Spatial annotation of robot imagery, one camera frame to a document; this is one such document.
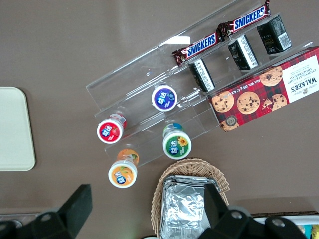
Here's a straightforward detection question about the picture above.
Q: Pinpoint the clear acrylic bottle rack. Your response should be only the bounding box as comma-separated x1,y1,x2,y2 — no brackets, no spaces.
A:
0,212,42,224

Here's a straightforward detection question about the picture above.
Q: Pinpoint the orange gum bottle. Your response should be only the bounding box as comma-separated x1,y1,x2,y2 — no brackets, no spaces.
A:
108,148,140,189

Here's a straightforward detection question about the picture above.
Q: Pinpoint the aluminium foil container stack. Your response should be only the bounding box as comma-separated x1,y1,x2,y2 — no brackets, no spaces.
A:
159,175,221,239

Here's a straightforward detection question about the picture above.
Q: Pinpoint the red gum bottle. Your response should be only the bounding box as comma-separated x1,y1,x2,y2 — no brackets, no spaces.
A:
96,113,128,144

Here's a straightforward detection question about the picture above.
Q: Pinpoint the Snickers chocolate bar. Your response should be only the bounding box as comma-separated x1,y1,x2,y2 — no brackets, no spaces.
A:
171,32,222,67
217,0,271,38

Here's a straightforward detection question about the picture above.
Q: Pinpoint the small black carton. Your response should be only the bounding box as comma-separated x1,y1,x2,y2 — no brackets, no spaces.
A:
228,34,259,71
256,15,292,54
188,57,216,93

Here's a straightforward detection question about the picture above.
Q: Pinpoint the light tan wicker basket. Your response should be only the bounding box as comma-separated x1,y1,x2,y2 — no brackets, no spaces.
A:
151,157,229,239

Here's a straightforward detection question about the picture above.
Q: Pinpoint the blue gum bottle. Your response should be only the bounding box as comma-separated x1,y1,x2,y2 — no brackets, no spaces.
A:
151,84,178,112

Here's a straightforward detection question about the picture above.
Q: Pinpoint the green gum bottle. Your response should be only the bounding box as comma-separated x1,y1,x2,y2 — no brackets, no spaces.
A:
162,123,192,160

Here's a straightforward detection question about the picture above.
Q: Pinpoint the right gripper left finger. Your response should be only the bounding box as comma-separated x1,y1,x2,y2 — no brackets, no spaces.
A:
0,183,93,239

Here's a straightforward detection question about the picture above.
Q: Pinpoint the beige plastic serving tray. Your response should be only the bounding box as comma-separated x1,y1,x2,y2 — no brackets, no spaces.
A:
0,86,36,172

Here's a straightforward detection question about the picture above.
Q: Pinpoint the red Walkers cookie box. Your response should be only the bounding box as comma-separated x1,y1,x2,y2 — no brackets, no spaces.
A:
207,46,319,132

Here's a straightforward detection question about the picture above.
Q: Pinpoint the clear acrylic stepped riser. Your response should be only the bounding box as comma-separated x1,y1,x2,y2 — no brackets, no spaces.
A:
85,44,210,168
157,0,315,100

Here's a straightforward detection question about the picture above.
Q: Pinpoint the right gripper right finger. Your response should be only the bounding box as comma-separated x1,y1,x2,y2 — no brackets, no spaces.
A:
199,183,309,239

